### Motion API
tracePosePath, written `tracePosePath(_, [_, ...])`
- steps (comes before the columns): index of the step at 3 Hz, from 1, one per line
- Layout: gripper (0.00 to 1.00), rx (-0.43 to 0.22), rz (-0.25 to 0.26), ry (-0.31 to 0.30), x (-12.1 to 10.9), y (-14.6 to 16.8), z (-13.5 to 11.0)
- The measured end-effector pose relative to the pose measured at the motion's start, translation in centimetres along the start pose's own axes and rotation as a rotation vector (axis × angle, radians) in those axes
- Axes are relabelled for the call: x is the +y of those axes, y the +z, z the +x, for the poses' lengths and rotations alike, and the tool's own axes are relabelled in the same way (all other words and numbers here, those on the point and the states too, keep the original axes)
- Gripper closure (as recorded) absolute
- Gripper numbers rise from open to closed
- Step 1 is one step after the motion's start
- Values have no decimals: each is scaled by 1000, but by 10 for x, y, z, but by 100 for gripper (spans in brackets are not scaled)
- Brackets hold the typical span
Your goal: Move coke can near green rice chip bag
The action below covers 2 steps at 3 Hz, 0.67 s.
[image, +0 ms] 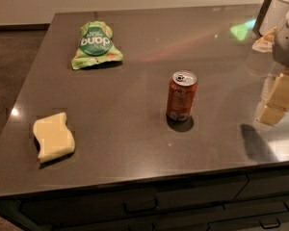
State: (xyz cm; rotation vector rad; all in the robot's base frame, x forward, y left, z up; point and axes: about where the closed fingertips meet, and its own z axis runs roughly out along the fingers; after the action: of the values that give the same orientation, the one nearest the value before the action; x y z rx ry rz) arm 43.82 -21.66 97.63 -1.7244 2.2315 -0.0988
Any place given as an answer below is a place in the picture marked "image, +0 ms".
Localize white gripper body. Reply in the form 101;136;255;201
273;11;289;66

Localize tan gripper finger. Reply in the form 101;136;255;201
257;68;289;126

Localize red coke can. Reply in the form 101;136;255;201
166;70;197;121

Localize green rice chip bag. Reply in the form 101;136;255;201
71;21;123;70

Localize dark cabinet drawers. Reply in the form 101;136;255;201
0;168;289;231

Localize yellow sponge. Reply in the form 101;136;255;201
33;113;75;163

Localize black drawer handle right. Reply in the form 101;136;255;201
259;218;281;230

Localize black drawer handle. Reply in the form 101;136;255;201
259;218;281;230
123;196;158;215

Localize black drawer handle left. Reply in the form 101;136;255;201
123;196;158;215

